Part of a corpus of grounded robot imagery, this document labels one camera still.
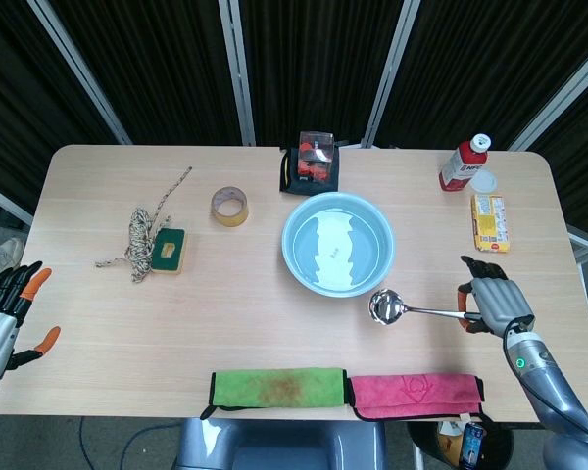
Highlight blue drink can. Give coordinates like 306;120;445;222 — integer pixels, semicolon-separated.
463;423;486;466

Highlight white partition post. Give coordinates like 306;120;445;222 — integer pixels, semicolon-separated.
509;38;588;151
28;0;131;146
219;0;256;147
362;0;420;148

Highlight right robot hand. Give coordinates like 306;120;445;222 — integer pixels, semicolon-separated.
456;255;536;337

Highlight clear box with orange pieces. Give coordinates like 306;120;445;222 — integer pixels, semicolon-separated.
296;130;335;182

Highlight black waste bin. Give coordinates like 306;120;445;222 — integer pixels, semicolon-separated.
406;419;515;470

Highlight grey sneaker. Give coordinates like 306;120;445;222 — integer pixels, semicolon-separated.
0;237;25;270

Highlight metal ladle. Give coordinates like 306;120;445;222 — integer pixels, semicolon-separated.
368;288;471;325

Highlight yellow cardboard packet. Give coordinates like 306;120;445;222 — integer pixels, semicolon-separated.
469;193;513;255

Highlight grey robot torso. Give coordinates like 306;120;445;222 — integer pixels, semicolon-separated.
175;418;388;470

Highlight speckled rope bundle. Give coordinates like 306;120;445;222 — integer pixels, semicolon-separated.
94;165;194;285

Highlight green microfibre cloth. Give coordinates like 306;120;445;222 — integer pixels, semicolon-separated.
199;366;350;421

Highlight red juice bottle white cap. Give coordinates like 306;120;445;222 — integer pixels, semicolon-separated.
438;133;493;193

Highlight yellow sponge with green pad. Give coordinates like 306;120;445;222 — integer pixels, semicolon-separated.
150;227;188;275

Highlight white round lid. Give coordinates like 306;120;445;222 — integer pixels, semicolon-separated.
469;170;499;193

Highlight light blue plastic basin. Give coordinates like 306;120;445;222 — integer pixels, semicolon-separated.
280;191;397;299

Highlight pink microfibre cloth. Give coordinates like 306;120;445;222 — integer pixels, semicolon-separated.
347;372;486;422

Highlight yellowish adhesive tape roll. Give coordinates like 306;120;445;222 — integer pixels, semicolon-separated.
210;186;251;229

